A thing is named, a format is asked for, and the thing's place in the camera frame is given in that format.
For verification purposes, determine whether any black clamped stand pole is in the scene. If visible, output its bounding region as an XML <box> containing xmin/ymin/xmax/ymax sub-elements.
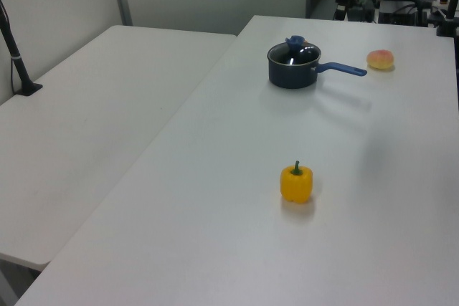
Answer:
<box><xmin>435</xmin><ymin>0</ymin><xmax>459</xmax><ymax>37</ymax></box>

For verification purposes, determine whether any black desk equipment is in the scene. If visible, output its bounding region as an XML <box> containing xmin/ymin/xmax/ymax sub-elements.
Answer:
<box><xmin>378</xmin><ymin>0</ymin><xmax>437</xmax><ymax>27</ymax></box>

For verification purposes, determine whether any dark blue saucepan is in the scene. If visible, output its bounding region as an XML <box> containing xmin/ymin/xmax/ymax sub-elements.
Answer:
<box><xmin>266</xmin><ymin>47</ymin><xmax>368</xmax><ymax>90</ymax></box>

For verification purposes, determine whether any black camera pole with base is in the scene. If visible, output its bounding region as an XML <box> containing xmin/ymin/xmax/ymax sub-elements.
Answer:
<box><xmin>0</xmin><ymin>0</ymin><xmax>43</xmax><ymax>97</ymax></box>

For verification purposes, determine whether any yellow toy bell pepper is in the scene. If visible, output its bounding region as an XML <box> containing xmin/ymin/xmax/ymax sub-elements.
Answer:
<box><xmin>279</xmin><ymin>160</ymin><xmax>313</xmax><ymax>204</ymax></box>

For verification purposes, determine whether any pink yellow toy peach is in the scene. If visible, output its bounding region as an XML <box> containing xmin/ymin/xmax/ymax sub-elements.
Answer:
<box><xmin>366</xmin><ymin>49</ymin><xmax>396</xmax><ymax>70</ymax></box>

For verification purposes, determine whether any glass lid with blue knob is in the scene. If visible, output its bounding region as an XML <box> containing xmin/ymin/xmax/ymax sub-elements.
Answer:
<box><xmin>268</xmin><ymin>35</ymin><xmax>321</xmax><ymax>67</ymax></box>

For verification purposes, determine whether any white folding side table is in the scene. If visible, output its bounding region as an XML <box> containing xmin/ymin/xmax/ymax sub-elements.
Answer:
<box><xmin>0</xmin><ymin>24</ymin><xmax>238</xmax><ymax>272</ymax></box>

